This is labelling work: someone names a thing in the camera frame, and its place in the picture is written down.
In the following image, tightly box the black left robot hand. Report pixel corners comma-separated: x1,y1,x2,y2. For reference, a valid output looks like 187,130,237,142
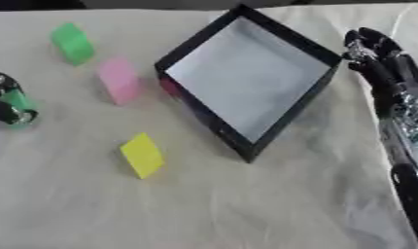
0,68,41,126

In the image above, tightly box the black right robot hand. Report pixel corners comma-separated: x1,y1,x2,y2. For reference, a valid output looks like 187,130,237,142
339,26,418,119

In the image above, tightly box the small green block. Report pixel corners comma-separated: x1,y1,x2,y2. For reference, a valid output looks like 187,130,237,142
0,88,39,130

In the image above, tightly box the black box white inside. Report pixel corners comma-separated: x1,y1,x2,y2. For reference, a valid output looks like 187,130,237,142
153,3,345,164

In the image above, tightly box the green rectangular block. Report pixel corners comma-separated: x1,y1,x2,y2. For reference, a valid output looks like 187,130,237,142
49,21,97,67

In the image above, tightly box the pink rectangular block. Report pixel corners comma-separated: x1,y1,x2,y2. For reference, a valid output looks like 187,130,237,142
94,56,145,107

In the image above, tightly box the yellow rectangular block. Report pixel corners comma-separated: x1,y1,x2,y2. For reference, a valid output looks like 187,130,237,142
117,131,167,180

